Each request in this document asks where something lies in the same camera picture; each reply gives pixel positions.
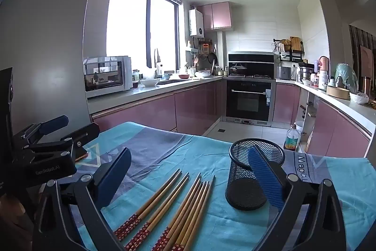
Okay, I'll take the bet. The black mesh holder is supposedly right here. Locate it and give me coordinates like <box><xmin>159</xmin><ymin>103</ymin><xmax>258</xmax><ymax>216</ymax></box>
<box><xmin>225</xmin><ymin>138</ymin><xmax>286</xmax><ymax>211</ymax></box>

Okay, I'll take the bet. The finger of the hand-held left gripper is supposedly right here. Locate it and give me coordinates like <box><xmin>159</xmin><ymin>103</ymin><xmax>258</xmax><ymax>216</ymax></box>
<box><xmin>15</xmin><ymin>115</ymin><xmax>69</xmax><ymax>146</ymax></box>
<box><xmin>25</xmin><ymin>122</ymin><xmax>101</xmax><ymax>158</ymax></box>

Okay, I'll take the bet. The wooden cutting board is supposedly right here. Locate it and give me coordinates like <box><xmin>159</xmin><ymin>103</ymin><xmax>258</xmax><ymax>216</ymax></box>
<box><xmin>290</xmin><ymin>36</ymin><xmax>302</xmax><ymax>52</ymax></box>

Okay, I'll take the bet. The black smartphone copper edge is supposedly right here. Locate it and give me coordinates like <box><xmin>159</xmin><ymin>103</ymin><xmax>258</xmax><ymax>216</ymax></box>
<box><xmin>75</xmin><ymin>149</ymin><xmax>89</xmax><ymax>163</ymax></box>

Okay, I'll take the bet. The white water heater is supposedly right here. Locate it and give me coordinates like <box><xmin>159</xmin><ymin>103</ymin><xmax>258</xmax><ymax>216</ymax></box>
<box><xmin>188</xmin><ymin>8</ymin><xmax>204</xmax><ymax>36</ymax></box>

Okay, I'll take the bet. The pink thermos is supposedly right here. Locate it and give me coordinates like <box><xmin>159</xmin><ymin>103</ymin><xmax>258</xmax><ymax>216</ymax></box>
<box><xmin>318</xmin><ymin>56</ymin><xmax>330</xmax><ymax>73</ymax></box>

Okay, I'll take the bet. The dark striped curtain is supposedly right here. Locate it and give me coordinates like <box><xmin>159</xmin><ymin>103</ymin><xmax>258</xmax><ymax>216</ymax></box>
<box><xmin>349</xmin><ymin>24</ymin><xmax>376</xmax><ymax>84</ymax></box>

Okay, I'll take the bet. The brown wooden board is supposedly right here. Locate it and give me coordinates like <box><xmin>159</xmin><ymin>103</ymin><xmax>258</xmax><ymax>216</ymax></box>
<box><xmin>359</xmin><ymin>45</ymin><xmax>374</xmax><ymax>78</ymax></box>

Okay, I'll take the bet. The teal grey tablecloth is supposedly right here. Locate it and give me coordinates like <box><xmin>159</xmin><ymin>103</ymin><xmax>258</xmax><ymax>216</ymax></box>
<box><xmin>70</xmin><ymin>121</ymin><xmax>376</xmax><ymax>251</ymax></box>

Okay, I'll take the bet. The white plastic bag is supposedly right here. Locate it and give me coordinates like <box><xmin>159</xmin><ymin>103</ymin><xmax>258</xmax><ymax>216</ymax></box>
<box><xmin>349</xmin><ymin>92</ymin><xmax>370</xmax><ymax>105</ymax></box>

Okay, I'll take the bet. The kitchen window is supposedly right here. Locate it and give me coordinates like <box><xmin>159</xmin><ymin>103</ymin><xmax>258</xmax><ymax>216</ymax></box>
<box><xmin>106</xmin><ymin>0</ymin><xmax>183</xmax><ymax>84</ymax></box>

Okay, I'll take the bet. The black range hood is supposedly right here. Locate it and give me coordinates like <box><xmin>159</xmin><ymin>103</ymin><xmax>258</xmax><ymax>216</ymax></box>
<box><xmin>228</xmin><ymin>52</ymin><xmax>275</xmax><ymax>77</ymax></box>

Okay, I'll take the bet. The black built-in oven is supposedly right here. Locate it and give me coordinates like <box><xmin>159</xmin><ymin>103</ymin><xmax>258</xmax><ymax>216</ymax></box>
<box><xmin>226</xmin><ymin>79</ymin><xmax>272</xmax><ymax>122</ymax></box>

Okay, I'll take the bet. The stainless steamer pot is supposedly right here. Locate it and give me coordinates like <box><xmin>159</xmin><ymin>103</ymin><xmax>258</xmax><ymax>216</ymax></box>
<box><xmin>298</xmin><ymin>66</ymin><xmax>315</xmax><ymax>82</ymax></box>

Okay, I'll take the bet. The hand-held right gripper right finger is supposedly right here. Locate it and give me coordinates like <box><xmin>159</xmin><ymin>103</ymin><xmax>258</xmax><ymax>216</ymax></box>
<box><xmin>247</xmin><ymin>146</ymin><xmax>347</xmax><ymax>251</ymax></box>

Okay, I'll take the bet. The white bowl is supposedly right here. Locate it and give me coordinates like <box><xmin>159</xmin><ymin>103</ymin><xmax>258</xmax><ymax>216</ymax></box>
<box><xmin>139</xmin><ymin>78</ymin><xmax>161</xmax><ymax>87</ymax></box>

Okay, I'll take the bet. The white microwave oven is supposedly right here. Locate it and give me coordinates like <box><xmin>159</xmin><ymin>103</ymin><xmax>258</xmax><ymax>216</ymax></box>
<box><xmin>83</xmin><ymin>55</ymin><xmax>133</xmax><ymax>99</ymax></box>

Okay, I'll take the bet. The round bamboo steamer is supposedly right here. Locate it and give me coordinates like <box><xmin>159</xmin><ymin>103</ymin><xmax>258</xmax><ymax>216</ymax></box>
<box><xmin>326</xmin><ymin>85</ymin><xmax>351</xmax><ymax>100</ymax></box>

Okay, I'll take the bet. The bunch of wooden chopsticks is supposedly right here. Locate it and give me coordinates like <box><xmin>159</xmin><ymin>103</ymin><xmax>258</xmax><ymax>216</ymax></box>
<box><xmin>113</xmin><ymin>168</ymin><xmax>216</xmax><ymax>251</ymax></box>

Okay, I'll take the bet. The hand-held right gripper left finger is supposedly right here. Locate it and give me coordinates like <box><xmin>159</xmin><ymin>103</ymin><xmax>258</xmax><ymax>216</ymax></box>
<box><xmin>32</xmin><ymin>147</ymin><xmax>132</xmax><ymax>251</ymax></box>

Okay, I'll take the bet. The kitchen faucet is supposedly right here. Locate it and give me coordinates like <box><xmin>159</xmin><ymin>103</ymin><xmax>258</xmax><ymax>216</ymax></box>
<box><xmin>153</xmin><ymin>48</ymin><xmax>163</xmax><ymax>76</ymax></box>

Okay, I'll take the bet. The pink wall cabinet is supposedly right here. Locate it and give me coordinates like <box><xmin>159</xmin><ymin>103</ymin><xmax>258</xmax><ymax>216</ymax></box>
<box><xmin>196</xmin><ymin>2</ymin><xmax>232</xmax><ymax>31</ymax></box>

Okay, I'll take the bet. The pot with glass lid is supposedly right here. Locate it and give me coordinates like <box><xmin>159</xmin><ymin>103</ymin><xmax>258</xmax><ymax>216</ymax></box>
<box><xmin>229</xmin><ymin>63</ymin><xmax>248</xmax><ymax>76</ymax></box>

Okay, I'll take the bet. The black wall rack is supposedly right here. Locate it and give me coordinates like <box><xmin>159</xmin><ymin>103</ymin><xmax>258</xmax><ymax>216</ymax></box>
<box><xmin>273</xmin><ymin>39</ymin><xmax>304</xmax><ymax>63</ymax></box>

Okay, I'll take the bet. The pink base cabinet row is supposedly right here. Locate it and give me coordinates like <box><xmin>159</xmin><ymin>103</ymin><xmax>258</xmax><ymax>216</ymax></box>
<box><xmin>305</xmin><ymin>98</ymin><xmax>372</xmax><ymax>157</ymax></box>
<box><xmin>273</xmin><ymin>83</ymin><xmax>301</xmax><ymax>125</ymax></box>
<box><xmin>91</xmin><ymin>79</ymin><xmax>227</xmax><ymax>137</ymax></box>

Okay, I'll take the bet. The green mesh food cover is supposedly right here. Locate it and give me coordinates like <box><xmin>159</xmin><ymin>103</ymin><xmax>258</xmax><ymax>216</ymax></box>
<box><xmin>335</xmin><ymin>63</ymin><xmax>359</xmax><ymax>93</ymax></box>

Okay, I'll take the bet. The cooking oil bottle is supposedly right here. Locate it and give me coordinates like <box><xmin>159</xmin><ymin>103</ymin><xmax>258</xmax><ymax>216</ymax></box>
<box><xmin>284</xmin><ymin>124</ymin><xmax>298</xmax><ymax>151</ymax></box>

